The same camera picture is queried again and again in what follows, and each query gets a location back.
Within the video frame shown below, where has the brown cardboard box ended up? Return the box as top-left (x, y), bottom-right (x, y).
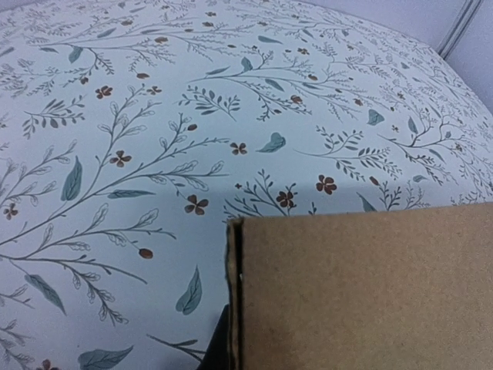
top-left (226, 203), bottom-right (492, 369)

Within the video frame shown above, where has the floral patterned table mat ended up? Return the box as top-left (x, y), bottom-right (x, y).
top-left (1, 1), bottom-right (492, 369)

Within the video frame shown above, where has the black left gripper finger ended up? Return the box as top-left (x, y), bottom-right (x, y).
top-left (197, 304), bottom-right (230, 370)

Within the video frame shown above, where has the right aluminium frame post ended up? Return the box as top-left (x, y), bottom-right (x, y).
top-left (436, 0), bottom-right (484, 60)

